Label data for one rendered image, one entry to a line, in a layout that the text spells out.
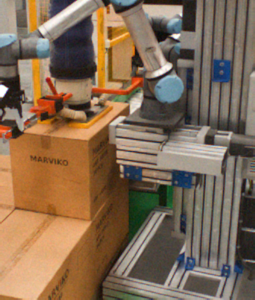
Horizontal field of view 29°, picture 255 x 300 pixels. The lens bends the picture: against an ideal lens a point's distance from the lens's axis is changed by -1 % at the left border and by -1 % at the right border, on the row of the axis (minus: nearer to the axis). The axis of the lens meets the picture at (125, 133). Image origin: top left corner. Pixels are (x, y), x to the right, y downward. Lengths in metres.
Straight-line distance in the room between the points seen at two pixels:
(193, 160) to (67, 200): 0.66
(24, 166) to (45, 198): 0.18
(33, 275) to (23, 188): 0.55
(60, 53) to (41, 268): 0.96
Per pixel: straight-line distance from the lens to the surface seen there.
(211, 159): 1.95
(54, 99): 2.23
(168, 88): 1.91
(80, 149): 2.16
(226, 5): 2.14
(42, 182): 2.32
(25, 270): 2.02
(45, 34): 1.95
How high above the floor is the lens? 1.69
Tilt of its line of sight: 20 degrees down
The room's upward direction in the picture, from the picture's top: straight up
